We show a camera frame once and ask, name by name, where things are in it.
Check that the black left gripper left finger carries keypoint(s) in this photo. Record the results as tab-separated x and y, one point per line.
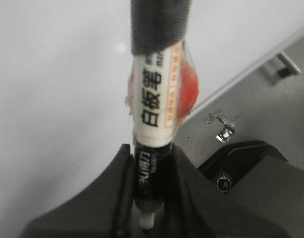
102	210

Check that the black robot base unit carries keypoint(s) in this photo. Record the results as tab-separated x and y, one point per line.
228	165

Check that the black white whiteboard marker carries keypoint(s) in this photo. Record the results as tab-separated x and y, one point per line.
158	31

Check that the red ball taped on marker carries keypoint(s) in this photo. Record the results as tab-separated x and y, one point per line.
189	88

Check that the white whiteboard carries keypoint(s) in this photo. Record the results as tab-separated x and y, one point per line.
64	66

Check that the silver foil tape scrap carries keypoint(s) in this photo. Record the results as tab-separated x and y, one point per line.
227	130

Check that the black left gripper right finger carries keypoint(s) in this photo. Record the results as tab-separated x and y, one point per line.
267	203

